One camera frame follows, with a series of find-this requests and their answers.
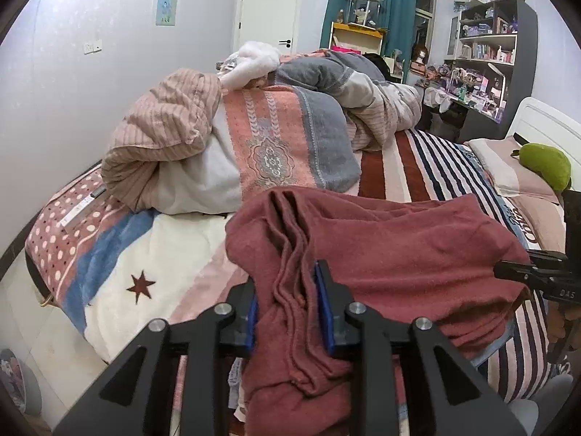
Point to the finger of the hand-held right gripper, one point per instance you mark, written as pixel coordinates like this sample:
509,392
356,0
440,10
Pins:
513,270
573,222

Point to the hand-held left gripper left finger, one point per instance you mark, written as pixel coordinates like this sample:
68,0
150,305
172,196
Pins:
253,327

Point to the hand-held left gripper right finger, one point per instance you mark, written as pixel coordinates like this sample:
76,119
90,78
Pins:
324,309

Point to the red pants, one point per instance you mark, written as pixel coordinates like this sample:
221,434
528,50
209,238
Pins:
386,254

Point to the green plush toy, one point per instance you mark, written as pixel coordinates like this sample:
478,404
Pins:
544,163

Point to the pink and white pillow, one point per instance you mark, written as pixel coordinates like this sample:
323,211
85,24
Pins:
508,163

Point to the striped bed blanket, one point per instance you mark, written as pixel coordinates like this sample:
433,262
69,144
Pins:
190,254

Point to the white bed headboard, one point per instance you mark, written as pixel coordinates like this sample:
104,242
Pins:
549,118

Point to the dark cluttered desk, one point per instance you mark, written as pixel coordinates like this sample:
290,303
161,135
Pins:
476,118

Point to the orange and grey patterned blanket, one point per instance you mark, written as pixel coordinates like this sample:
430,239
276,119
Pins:
281,141

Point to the dark grey bookshelf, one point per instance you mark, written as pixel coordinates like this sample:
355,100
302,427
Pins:
524,54

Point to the pink and grey quilt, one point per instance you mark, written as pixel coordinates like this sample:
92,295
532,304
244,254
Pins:
172,145

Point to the polka dot bed sheet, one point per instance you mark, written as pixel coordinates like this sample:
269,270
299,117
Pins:
54,240

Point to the wig on mannequin head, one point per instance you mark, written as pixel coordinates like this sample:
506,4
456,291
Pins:
420,54

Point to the grey round object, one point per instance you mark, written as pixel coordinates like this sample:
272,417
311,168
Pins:
18,381

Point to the black and white plush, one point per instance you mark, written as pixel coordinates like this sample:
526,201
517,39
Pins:
376,64

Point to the window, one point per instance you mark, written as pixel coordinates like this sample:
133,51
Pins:
424,22

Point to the white fluffy cloth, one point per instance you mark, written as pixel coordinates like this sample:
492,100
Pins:
254,63

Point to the pink bag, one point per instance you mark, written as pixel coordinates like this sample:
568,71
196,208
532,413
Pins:
345,50

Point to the yellow and white cabinet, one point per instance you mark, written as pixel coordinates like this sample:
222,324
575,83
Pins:
358,41

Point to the teal curtain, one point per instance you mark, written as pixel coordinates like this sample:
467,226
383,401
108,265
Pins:
395,4

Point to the glass display case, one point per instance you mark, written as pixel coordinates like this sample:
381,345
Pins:
363,9

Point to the white door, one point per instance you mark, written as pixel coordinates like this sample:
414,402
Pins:
268,13

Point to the white wall switch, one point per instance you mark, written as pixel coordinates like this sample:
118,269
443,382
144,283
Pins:
93,47

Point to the small blue wall poster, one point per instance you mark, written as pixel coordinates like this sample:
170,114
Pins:
166,7

